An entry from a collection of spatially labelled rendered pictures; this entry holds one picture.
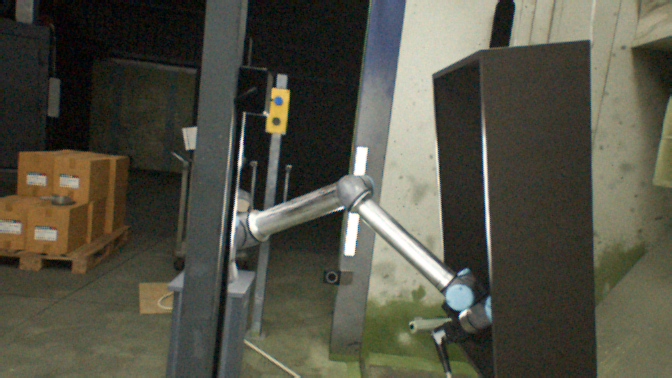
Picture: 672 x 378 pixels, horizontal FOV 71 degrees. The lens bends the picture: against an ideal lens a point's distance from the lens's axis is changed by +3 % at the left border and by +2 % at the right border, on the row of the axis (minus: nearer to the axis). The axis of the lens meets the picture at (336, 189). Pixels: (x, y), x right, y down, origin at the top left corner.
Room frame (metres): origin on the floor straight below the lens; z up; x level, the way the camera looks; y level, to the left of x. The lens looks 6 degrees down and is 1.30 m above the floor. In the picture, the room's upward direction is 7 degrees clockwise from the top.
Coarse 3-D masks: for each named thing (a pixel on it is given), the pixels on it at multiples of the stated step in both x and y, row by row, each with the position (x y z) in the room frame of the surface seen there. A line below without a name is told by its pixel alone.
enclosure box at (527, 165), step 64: (512, 64) 1.53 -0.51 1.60; (576, 64) 1.54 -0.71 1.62; (448, 128) 2.12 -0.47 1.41; (512, 128) 1.53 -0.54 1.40; (576, 128) 1.54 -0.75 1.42; (448, 192) 2.13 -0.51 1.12; (512, 192) 1.53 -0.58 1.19; (576, 192) 1.55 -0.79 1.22; (448, 256) 2.13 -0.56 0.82; (512, 256) 1.54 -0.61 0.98; (576, 256) 1.55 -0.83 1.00; (512, 320) 1.54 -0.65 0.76; (576, 320) 1.55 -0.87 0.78
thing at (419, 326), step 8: (416, 320) 1.87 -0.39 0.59; (424, 320) 1.88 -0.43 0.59; (432, 320) 1.90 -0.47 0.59; (440, 320) 1.92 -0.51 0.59; (448, 320) 1.94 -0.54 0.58; (416, 328) 1.84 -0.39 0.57; (424, 328) 1.86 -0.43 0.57; (432, 328) 1.87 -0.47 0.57; (432, 336) 1.88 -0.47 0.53; (440, 344) 1.85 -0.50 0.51; (440, 352) 1.84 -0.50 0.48; (440, 360) 1.83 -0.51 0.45; (448, 368) 1.80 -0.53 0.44
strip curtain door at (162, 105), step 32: (96, 64) 11.35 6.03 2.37; (128, 64) 11.36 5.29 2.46; (96, 96) 11.34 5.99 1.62; (128, 96) 11.36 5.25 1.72; (160, 96) 11.39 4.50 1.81; (192, 96) 11.41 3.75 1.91; (96, 128) 11.34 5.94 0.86; (128, 128) 11.37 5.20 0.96; (160, 128) 11.39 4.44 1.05; (160, 160) 11.39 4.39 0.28
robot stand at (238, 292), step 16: (240, 272) 2.08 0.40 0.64; (176, 288) 1.80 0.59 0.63; (240, 288) 1.86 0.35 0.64; (176, 304) 1.83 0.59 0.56; (240, 304) 1.85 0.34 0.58; (176, 320) 1.82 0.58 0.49; (240, 320) 1.88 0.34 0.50; (176, 336) 1.82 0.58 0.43; (224, 336) 1.82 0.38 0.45; (240, 336) 1.92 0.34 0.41; (224, 352) 1.82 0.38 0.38; (240, 352) 1.98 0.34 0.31; (224, 368) 1.82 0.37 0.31; (240, 368) 2.03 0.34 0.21
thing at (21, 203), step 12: (0, 204) 3.57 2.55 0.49; (12, 204) 3.58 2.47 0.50; (24, 204) 3.60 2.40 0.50; (0, 216) 3.57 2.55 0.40; (12, 216) 3.58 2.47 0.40; (24, 216) 3.60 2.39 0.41; (0, 228) 3.57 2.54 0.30; (12, 228) 3.58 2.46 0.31; (24, 228) 3.60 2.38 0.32; (0, 240) 3.57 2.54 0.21; (12, 240) 3.58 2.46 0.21; (24, 240) 3.60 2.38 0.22
